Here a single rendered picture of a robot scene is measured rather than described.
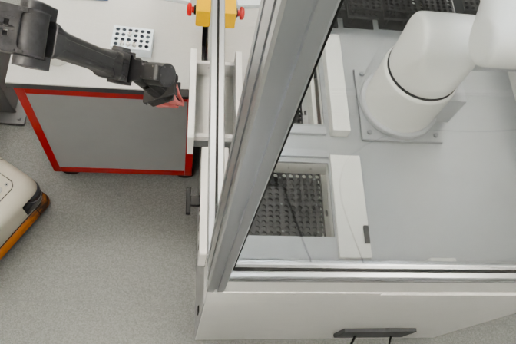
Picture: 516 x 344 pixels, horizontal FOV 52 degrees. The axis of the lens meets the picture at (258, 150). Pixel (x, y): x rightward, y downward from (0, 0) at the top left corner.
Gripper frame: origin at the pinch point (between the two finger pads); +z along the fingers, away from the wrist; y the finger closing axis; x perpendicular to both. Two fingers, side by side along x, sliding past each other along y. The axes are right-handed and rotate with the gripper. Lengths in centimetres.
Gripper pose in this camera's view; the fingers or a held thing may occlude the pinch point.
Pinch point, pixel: (179, 104)
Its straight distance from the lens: 147.2
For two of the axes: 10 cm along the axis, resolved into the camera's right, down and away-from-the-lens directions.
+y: 8.9, -2.3, -4.0
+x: -0.3, -8.9, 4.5
